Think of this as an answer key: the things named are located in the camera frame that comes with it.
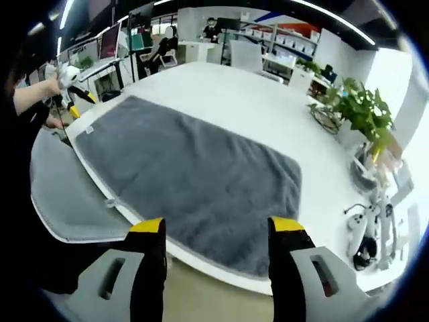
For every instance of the grey plush towel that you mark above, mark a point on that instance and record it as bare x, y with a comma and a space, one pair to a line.
187, 174

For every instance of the person's left hand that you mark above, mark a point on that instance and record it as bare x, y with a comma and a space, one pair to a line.
55, 85

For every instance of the computer monitor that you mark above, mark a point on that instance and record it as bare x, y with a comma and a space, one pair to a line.
110, 42

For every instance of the white handheld controller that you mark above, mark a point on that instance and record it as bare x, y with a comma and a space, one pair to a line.
356, 231

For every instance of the grey mesh office chair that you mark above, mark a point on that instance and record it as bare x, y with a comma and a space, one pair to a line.
67, 194

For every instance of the white framed chair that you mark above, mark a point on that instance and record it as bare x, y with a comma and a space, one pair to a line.
169, 61

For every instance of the white stand device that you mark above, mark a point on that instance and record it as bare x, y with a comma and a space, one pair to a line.
385, 214

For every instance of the white plant pot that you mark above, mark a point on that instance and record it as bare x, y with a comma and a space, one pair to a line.
347, 134

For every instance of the white office chair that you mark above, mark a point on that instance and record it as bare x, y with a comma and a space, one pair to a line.
246, 55

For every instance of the green leafy potted plant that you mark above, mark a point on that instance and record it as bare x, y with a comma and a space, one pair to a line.
362, 107

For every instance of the small green plant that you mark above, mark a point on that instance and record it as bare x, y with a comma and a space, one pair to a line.
308, 66

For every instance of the shelf unit with white bins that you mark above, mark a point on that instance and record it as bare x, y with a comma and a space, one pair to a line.
285, 38

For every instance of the ceiling light strip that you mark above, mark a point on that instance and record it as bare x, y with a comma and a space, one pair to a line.
335, 20

